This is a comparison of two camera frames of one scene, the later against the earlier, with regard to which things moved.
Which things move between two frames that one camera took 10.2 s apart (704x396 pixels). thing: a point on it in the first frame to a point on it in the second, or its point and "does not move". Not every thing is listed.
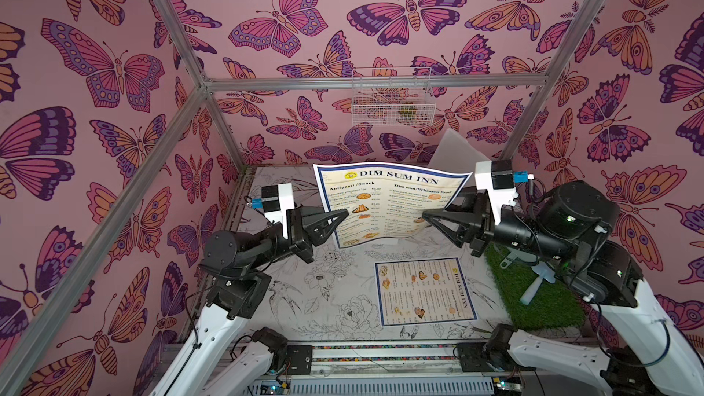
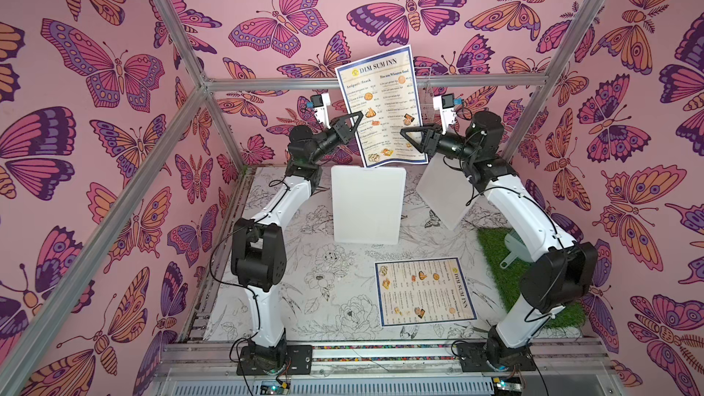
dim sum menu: x=423 y=291 does not move
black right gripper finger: x=458 y=218 to x=431 y=141
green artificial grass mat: x=554 y=305 does not move
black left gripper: x=302 y=234 to x=341 y=136
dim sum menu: x=385 y=203 to x=383 y=88
